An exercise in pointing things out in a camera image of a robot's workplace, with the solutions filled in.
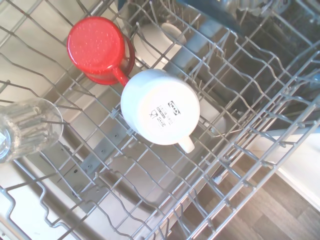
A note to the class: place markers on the white IKEA mug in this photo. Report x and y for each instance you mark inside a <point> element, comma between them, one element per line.
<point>155,105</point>

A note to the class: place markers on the red enamel mug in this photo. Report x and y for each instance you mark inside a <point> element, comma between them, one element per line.
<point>96,42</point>

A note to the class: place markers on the white ceramic cup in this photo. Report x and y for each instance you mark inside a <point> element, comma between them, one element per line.
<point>150,45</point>

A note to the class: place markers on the clear ribbed drinking glass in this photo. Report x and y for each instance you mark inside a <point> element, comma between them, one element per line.
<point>27,127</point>

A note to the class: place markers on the white kitchen cabinet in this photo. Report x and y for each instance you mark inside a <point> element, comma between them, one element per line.
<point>302,160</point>

